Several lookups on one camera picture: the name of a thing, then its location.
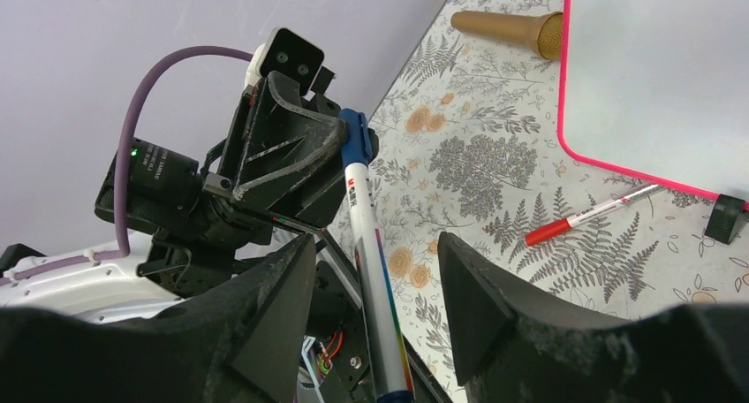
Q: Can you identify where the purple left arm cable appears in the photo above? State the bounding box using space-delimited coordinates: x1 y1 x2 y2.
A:
0 44 254 287

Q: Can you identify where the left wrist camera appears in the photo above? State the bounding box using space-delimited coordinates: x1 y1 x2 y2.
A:
244 27 336 97

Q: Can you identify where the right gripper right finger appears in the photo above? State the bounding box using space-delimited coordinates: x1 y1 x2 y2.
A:
438 232 748 402

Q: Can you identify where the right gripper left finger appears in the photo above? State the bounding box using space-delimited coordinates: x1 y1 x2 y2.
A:
1 235 315 402

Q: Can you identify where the red capped marker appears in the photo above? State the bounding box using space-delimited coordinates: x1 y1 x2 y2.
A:
525 183 664 247

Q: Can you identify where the floral patterned table mat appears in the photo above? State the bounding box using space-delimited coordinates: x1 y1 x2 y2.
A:
369 0 748 402

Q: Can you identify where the pink framed whiteboard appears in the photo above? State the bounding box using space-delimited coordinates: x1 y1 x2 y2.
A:
558 0 748 200

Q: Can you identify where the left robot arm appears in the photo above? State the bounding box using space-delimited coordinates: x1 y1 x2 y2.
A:
1 72 377 325

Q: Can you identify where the gold toy microphone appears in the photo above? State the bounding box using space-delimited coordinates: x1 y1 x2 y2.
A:
450 11 564 61

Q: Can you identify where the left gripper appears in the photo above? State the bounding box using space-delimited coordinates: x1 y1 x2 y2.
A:
201 71 375 308

